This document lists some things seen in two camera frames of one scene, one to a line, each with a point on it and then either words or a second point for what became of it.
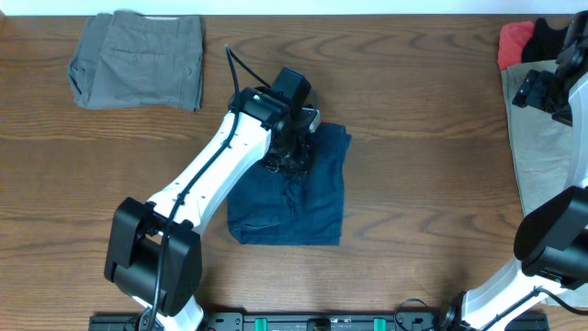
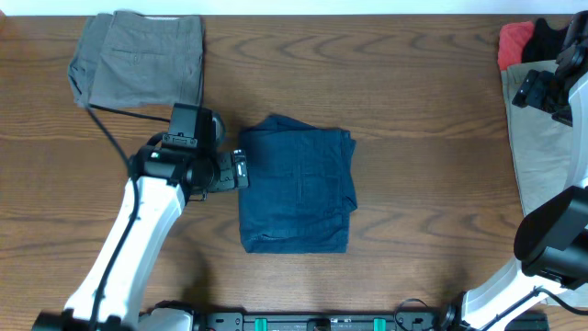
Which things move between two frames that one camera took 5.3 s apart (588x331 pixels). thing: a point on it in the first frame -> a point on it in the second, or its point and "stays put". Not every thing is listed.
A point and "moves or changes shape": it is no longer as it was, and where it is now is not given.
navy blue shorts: x=275 y=207 moves or changes shape
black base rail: x=319 y=322 stays put
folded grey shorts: x=130 y=61 stays put
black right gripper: x=535 y=92 stays put
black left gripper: x=299 y=168 -> x=230 y=179
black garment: x=544 y=43 stays put
